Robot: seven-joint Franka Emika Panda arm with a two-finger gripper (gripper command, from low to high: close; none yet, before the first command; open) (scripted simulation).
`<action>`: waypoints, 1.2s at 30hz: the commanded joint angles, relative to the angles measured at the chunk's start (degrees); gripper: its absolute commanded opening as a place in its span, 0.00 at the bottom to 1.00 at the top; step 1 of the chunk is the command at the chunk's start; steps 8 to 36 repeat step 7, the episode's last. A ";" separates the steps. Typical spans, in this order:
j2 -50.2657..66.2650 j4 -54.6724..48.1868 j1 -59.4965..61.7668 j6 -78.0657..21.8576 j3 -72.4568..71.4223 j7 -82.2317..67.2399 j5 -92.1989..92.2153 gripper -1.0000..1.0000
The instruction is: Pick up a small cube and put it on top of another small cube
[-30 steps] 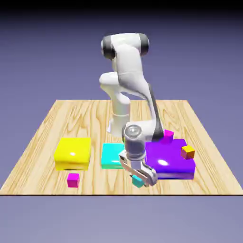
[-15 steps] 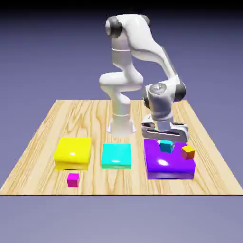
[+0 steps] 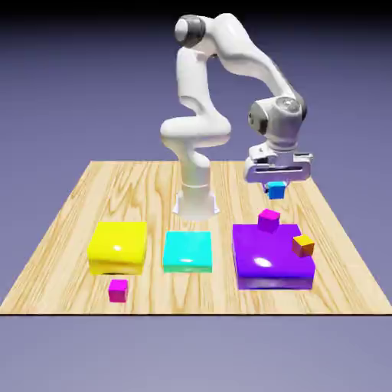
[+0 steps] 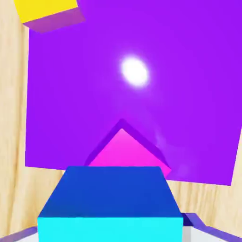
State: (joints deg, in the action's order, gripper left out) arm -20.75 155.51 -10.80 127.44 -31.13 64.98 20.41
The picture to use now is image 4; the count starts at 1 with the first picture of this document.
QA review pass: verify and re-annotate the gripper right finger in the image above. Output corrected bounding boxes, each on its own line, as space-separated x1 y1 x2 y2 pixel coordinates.
181 212 242 242

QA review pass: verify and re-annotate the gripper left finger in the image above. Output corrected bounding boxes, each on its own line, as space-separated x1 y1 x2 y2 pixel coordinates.
0 226 39 242

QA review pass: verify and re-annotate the small cyan cube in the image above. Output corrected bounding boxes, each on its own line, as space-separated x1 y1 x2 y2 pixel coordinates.
37 165 184 242

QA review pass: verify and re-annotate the small magenta cube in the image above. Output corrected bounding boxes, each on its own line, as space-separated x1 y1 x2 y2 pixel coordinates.
83 118 172 179

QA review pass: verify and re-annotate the small yellow cube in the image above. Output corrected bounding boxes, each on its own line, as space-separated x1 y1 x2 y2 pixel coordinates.
14 0 86 34

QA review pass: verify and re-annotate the large purple box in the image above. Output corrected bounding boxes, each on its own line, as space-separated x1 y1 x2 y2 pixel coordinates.
25 0 242 187

